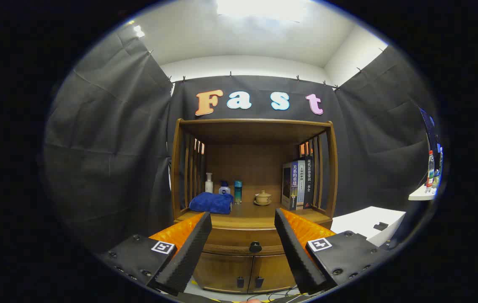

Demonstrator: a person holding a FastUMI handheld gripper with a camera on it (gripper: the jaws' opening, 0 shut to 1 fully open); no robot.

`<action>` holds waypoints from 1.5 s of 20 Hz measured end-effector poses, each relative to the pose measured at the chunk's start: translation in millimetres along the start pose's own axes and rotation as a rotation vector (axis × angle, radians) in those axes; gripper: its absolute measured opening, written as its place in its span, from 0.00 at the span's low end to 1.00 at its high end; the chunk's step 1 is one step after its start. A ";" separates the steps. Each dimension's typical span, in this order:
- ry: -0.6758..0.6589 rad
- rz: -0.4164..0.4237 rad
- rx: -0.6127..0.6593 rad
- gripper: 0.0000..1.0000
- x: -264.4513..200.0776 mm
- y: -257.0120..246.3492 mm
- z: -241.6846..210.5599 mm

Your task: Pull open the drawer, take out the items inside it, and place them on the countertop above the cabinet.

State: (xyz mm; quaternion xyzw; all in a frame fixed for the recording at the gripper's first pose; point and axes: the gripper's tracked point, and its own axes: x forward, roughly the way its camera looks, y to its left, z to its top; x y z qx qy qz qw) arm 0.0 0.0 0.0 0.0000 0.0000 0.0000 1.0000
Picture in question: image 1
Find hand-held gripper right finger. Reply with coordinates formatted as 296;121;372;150
274;208;391;295

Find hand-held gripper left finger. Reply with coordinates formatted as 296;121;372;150
96;212;213;296

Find wooden drawer with black knob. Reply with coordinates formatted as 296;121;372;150
199;227;294;256

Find wooden cabinet door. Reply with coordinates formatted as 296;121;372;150
248;255;296;294
193;252;253;294

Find wooden countertop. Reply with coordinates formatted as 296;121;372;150
175;198;333;230

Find wooden cabinet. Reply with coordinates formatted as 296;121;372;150
171;118;339;294

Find blue folded towel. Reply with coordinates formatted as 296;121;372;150
189;192;234;215

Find blue spine book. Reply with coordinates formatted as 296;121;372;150
281;160;299;210

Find pale spine book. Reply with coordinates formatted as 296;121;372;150
297;160;306;207

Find white box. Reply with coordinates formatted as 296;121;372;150
331;206;406;247

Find black spine book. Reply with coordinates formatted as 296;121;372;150
305;157;314;207

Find black backdrop cloth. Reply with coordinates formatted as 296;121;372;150
43;21;437;253

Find white side shelf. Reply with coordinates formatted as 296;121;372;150
408;184;438;201

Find red-capped water bottle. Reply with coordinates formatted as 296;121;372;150
425;150;435;194

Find green clear bottle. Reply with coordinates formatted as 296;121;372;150
435;147;443;194

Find dark monitor screen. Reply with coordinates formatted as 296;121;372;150
419;107;438;158

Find large ceiling light panel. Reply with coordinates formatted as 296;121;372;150
216;0;309;22

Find black floor cables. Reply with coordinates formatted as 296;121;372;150
245;286;307;303

